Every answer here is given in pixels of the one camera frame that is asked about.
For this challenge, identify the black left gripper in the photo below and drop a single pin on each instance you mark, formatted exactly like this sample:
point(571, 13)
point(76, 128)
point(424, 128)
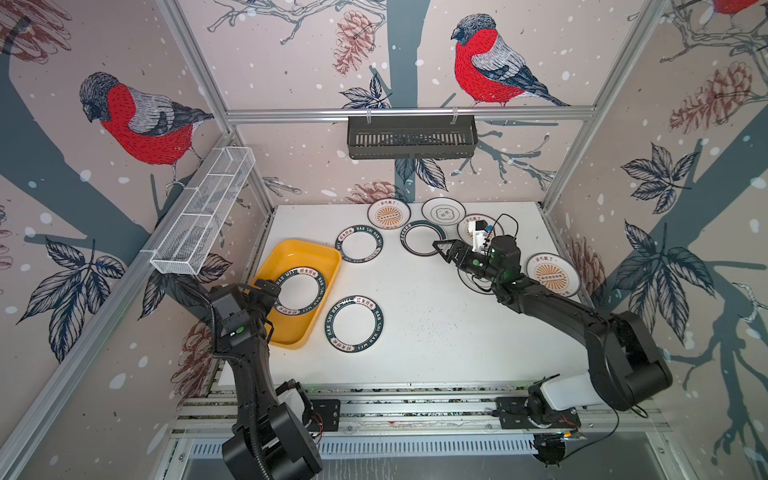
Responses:
point(265, 299)

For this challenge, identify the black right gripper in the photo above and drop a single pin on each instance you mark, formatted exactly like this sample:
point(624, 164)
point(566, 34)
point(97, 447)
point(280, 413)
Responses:
point(451, 258)

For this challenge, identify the green rim plate front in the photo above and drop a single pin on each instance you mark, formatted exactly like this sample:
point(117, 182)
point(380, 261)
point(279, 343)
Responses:
point(354, 324)

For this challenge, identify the orange sunburst plate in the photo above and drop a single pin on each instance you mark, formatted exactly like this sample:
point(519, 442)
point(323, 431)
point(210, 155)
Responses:
point(389, 214)
point(465, 228)
point(555, 273)

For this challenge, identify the white black motif plate front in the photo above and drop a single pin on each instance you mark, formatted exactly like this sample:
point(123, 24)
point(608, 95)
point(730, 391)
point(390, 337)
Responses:
point(476, 284)

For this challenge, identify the white black motif plate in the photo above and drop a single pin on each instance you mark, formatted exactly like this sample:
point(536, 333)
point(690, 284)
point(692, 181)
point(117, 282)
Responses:
point(476, 284)
point(443, 211)

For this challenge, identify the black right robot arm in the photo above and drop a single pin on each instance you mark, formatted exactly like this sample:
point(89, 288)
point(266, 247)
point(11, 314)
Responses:
point(625, 366)

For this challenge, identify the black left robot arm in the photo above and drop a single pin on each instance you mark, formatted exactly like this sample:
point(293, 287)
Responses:
point(269, 440)

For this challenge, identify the yellow plastic bin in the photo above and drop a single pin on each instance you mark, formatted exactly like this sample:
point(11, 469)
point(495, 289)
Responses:
point(293, 332)

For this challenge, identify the red green rim plate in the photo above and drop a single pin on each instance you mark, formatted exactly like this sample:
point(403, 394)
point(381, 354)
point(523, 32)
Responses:
point(417, 238)

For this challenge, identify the white black motif plate back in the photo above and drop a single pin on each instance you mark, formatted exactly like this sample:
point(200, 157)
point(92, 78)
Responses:
point(443, 211)

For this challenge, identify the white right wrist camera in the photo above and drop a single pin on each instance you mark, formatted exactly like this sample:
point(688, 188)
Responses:
point(480, 235)

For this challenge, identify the white mesh wire shelf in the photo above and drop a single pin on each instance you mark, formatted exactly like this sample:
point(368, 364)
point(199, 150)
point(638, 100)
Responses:
point(193, 234)

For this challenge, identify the black hanging wire basket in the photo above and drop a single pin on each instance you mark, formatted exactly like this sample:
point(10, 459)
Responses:
point(411, 137)

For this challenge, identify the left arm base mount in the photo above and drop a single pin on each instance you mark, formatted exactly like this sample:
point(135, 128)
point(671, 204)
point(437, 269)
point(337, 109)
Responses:
point(317, 415)

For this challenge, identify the aluminium rail bed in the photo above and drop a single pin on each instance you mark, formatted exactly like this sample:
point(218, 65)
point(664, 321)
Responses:
point(370, 409)

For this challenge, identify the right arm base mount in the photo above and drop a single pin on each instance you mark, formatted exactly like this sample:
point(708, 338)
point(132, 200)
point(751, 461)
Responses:
point(519, 413)

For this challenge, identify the aluminium frame crossbar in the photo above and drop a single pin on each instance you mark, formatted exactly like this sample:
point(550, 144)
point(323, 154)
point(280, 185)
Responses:
point(242, 117)

